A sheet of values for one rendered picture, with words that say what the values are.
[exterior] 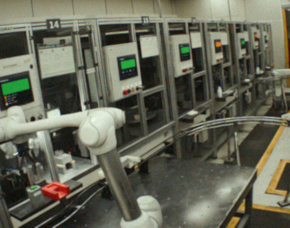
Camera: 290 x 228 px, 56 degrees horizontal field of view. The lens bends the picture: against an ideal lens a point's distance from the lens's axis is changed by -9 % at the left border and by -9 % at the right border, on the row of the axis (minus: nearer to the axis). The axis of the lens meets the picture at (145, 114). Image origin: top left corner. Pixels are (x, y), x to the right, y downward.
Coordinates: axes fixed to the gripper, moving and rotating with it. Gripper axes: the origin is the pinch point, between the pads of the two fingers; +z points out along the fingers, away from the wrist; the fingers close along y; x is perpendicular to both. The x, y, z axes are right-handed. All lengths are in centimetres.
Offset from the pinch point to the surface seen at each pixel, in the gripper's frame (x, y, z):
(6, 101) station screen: -7.5, 0.1, -44.7
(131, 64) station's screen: -7, -123, -49
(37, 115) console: -9.6, -21.0, -30.0
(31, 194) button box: 2.7, 3.4, 12.1
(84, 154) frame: -28, -72, 18
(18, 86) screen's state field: -8, -10, -52
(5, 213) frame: -10.7, 19.0, 22.4
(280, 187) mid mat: 103, -235, 109
